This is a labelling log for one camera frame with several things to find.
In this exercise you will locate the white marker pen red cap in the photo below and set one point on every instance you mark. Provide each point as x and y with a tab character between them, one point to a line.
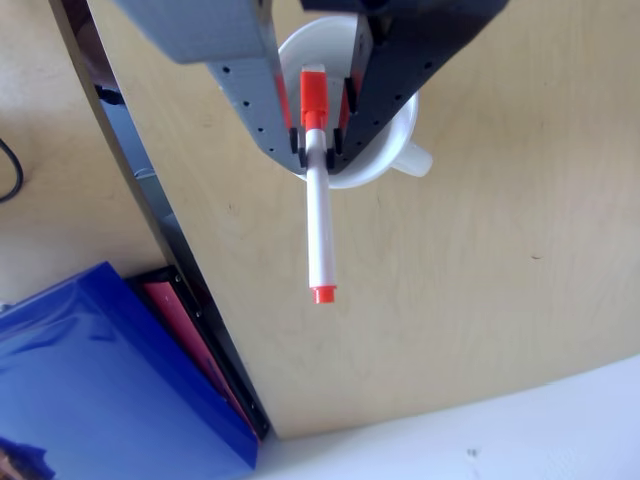
320	225

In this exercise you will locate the white mug red heart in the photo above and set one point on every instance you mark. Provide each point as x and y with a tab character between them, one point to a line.
380	150

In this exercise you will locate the red flat book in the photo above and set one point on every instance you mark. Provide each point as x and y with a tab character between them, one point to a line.
190	330

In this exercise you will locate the blue flat box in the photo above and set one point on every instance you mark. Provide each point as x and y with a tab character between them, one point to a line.
100	380

